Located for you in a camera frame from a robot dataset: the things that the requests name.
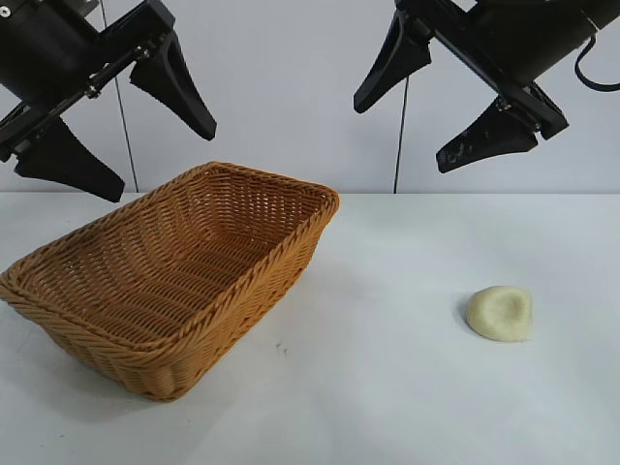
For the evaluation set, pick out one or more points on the brown woven wicker basket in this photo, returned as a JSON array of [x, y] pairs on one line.
[[184, 271]]

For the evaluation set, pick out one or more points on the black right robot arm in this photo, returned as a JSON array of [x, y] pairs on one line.
[[611, 7]]

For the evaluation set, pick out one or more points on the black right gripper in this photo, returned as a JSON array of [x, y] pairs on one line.
[[523, 39]]

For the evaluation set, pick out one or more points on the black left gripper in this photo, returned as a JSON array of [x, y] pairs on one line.
[[48, 43]]

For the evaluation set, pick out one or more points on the pale yellow egg yolk pastry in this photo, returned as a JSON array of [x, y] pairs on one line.
[[499, 315]]

